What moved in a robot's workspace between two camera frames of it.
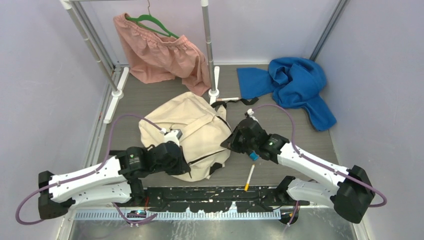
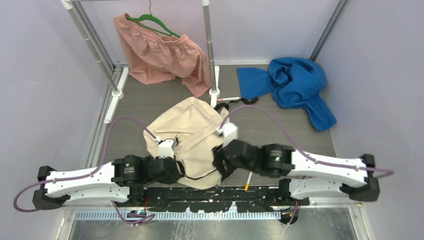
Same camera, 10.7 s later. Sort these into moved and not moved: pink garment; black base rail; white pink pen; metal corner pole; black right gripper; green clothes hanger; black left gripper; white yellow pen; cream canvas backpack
Moved: black left gripper; black right gripper; cream canvas backpack
Not moved: metal corner pole; green clothes hanger; black base rail; white pink pen; pink garment; white yellow pen
